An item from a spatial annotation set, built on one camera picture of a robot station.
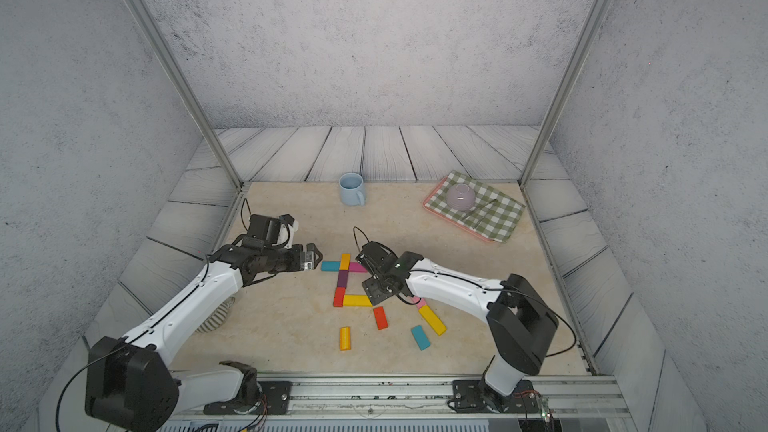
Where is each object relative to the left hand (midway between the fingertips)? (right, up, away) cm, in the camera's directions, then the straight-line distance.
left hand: (313, 257), depth 83 cm
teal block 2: (+30, -22, -1) cm, 37 cm away
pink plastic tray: (+41, +9, +24) cm, 49 cm away
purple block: (+7, -8, +10) cm, 15 cm away
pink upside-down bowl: (+47, +17, +28) cm, 57 cm away
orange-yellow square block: (+7, -4, +13) cm, 15 cm away
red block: (+6, -13, +6) cm, 16 cm away
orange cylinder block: (+9, -22, -2) cm, 24 cm away
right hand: (+19, -8, 0) cm, 21 cm away
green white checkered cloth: (+58, +11, +26) cm, 65 cm away
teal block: (+2, -5, +12) cm, 14 cm away
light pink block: (+27, -4, -28) cm, 39 cm away
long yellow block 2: (+33, -18, +2) cm, 38 cm away
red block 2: (+18, -18, +3) cm, 26 cm away
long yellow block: (+11, -14, +6) cm, 19 cm away
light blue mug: (+7, +20, +27) cm, 35 cm away
